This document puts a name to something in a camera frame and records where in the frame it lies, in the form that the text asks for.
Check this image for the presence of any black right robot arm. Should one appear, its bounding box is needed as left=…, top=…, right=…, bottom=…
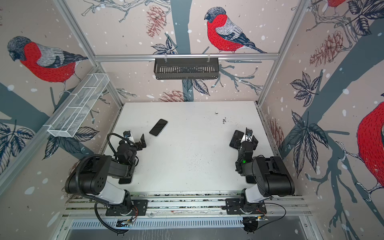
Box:
left=230, top=136, right=295, bottom=208

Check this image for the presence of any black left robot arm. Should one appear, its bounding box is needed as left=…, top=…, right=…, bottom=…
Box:
left=65, top=131, right=147, bottom=211

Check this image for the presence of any black phone right side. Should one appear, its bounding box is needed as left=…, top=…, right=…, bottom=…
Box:
left=230, top=130, right=244, bottom=150

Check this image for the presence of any black phone lower left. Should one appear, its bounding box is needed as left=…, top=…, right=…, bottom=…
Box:
left=119, top=176, right=133, bottom=185

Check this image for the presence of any white mesh tray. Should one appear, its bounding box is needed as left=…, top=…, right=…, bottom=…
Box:
left=48, top=73, right=110, bottom=138

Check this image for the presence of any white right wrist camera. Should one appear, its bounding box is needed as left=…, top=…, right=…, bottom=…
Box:
left=243, top=128, right=253, bottom=142

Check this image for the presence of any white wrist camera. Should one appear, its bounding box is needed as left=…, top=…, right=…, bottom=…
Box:
left=243, top=128, right=253, bottom=142
left=123, top=130, right=135, bottom=143

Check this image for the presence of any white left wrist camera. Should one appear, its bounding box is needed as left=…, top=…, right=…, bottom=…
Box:
left=123, top=130, right=135, bottom=143

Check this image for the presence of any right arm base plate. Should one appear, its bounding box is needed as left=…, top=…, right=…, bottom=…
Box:
left=222, top=199, right=267, bottom=215

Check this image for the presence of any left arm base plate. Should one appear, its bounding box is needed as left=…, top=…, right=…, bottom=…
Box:
left=106, top=200, right=149, bottom=217

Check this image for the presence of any aluminium mounting rail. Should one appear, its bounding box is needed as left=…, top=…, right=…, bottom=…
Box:
left=62, top=191, right=313, bottom=219

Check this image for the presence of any black wire basket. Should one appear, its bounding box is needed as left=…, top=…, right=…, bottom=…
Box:
left=154, top=58, right=220, bottom=80

